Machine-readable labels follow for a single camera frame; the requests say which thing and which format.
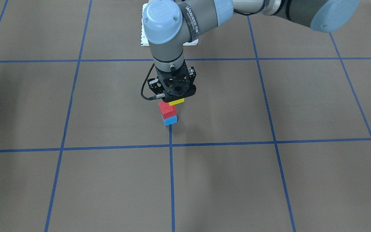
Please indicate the red wooden block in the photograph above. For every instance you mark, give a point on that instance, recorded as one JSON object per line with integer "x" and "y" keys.
{"x": 167, "y": 110}

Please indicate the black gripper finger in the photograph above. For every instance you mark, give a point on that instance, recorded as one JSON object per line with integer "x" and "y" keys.
{"x": 192, "y": 90}
{"x": 156, "y": 87}

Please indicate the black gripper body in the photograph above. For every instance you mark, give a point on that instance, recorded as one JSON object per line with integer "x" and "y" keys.
{"x": 153, "y": 84}

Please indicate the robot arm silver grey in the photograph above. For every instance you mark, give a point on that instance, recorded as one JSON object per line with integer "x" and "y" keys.
{"x": 168, "y": 25}

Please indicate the yellow wooden block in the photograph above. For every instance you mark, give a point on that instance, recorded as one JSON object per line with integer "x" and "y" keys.
{"x": 176, "y": 101}

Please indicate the blue wooden block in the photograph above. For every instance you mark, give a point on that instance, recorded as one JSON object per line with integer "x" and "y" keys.
{"x": 170, "y": 120}

